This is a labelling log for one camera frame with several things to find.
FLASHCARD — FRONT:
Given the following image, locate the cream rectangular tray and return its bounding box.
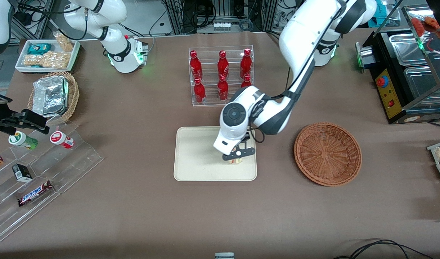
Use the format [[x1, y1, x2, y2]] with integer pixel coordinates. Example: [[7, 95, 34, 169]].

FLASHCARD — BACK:
[[174, 126, 258, 182]]

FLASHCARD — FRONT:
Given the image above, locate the white snack tray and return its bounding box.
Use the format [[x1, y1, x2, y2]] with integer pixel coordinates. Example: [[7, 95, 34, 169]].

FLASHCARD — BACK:
[[15, 39, 81, 74]]

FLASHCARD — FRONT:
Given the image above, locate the light wicker basket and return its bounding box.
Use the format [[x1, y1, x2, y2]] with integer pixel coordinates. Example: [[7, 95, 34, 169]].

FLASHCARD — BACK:
[[27, 71, 80, 125]]

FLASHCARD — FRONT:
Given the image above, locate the brown wicker basket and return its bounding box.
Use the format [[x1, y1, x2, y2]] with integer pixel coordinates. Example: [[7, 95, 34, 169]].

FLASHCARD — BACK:
[[294, 122, 363, 187]]

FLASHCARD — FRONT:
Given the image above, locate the green drink cup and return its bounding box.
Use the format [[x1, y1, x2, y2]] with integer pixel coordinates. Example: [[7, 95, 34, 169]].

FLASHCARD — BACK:
[[8, 131, 39, 150]]

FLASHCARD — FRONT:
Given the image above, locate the silver foil package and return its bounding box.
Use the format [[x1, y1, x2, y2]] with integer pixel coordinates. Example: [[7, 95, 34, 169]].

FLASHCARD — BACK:
[[32, 76, 69, 118]]

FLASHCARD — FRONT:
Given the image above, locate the red drink cup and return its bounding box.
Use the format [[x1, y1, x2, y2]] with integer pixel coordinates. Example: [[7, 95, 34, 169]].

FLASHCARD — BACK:
[[50, 131, 75, 149]]

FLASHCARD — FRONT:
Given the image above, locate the clear acrylic bottle rack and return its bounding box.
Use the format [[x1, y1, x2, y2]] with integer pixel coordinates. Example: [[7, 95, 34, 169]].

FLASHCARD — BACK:
[[189, 45, 255, 107]]

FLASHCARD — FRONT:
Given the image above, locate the clear bag of nuts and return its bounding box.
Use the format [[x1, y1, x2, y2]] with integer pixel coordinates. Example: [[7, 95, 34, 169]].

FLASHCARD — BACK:
[[23, 54, 44, 67], [54, 32, 75, 53], [42, 51, 70, 69]]

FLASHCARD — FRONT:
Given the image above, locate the small black box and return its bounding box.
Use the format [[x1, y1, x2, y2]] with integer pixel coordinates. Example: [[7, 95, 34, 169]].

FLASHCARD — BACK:
[[12, 164, 33, 182]]

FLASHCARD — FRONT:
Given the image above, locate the clear acrylic stepped stand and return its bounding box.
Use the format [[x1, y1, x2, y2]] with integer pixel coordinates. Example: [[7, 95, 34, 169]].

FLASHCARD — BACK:
[[0, 121, 104, 244]]

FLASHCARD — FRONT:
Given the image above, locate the teal snack packet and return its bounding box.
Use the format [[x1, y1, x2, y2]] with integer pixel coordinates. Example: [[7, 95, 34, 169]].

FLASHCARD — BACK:
[[27, 43, 52, 55]]

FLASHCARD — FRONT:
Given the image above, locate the Snickers chocolate bar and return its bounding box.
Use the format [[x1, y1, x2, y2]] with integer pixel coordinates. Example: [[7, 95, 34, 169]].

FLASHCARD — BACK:
[[18, 180, 54, 207]]

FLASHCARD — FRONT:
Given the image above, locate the black food warmer machine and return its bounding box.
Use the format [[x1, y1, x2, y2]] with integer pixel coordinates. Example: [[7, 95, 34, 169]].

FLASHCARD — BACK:
[[355, 4, 440, 125]]

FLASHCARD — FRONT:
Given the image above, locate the red food in warmer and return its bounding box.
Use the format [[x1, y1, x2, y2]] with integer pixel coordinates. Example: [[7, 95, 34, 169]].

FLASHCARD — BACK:
[[410, 16, 440, 33]]

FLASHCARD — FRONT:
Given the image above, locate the black floor cable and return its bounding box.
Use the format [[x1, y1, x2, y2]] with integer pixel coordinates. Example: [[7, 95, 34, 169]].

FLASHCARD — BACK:
[[333, 239, 435, 259]]

